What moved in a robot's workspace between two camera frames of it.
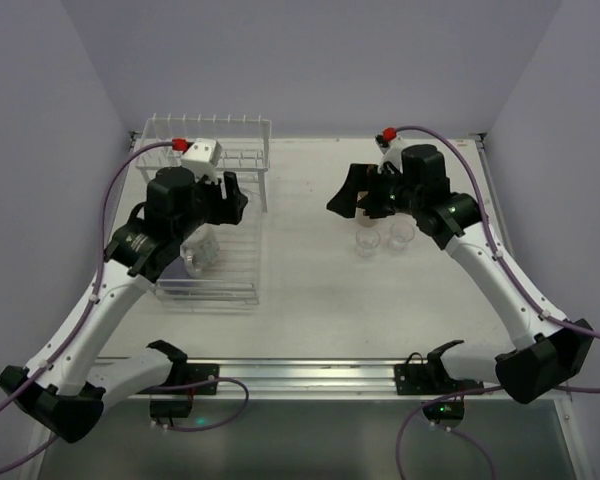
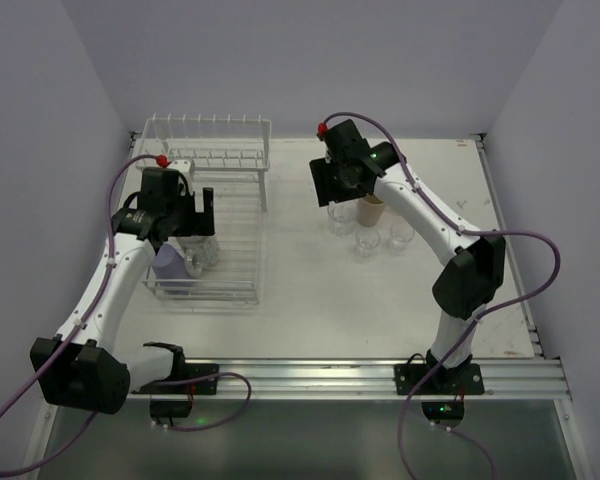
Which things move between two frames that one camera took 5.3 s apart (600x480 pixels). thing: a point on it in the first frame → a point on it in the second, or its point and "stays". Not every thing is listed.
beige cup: (360, 217) stays
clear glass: (400, 234) stays
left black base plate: (196, 372) stays
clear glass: (367, 240) stays
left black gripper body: (219, 201) → (200, 220)
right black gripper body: (373, 189) → (327, 181)
